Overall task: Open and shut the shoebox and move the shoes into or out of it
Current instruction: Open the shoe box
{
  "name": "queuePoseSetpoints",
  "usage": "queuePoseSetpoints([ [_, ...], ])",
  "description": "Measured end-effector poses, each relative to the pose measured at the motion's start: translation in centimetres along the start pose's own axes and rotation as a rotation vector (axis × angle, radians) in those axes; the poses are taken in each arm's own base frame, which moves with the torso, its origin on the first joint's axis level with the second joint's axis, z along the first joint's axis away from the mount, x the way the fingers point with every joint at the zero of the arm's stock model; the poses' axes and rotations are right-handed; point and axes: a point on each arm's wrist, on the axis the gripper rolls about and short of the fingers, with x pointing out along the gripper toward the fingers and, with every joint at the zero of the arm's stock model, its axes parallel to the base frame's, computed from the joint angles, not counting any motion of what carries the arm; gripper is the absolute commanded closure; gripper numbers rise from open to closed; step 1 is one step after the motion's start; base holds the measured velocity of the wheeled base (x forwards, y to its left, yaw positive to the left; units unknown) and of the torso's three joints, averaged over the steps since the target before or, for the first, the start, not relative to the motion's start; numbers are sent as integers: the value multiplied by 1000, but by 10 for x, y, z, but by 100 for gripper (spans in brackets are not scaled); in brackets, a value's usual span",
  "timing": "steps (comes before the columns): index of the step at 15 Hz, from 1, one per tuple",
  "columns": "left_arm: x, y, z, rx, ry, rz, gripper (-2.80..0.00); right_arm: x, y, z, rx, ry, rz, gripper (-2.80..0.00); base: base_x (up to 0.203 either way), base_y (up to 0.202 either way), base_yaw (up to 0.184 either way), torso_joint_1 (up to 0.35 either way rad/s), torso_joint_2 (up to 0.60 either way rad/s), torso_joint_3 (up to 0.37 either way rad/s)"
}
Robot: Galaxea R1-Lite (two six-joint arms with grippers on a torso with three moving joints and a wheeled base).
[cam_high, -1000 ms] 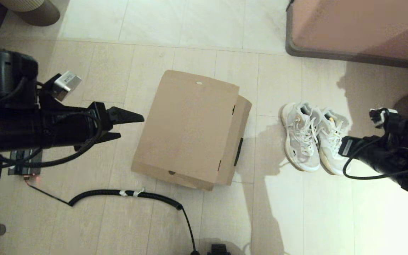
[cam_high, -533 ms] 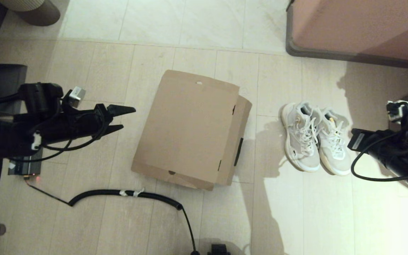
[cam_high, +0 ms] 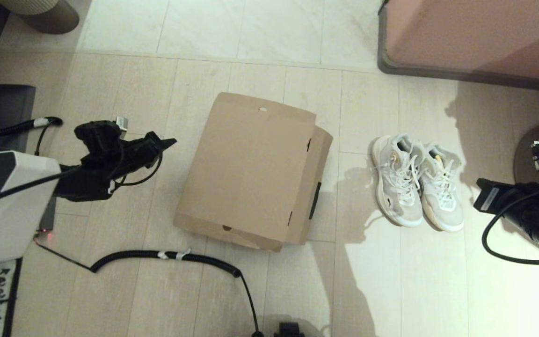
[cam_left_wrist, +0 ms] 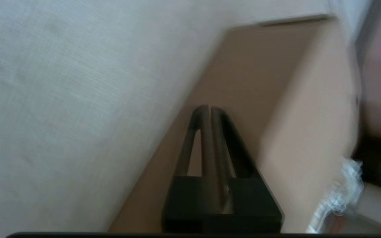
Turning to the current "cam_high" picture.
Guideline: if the black corrugated cable white tape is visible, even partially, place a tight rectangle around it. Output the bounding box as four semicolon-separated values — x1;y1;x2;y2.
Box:
0;117;63;157

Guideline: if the dark square furniture base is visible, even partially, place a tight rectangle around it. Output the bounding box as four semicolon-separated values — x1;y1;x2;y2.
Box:
0;84;36;150

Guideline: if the white lace-up sneaker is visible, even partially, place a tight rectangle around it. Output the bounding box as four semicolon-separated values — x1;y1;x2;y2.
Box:
418;142;465;233
371;134;424;228

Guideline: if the grey metal power unit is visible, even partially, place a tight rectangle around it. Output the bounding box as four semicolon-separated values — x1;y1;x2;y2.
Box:
38;197;57;232

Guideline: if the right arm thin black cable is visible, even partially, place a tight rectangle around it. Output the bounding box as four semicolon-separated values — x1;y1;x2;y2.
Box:
482;187;539;265

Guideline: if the brown cardboard shoe box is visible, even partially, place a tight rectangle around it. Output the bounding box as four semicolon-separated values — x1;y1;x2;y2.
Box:
173;92;334;253

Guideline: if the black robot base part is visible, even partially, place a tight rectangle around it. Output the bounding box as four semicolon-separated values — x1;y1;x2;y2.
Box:
273;322;306;337

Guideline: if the long black corrugated floor cable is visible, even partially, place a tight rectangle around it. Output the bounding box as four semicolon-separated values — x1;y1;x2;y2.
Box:
35;234;265;337

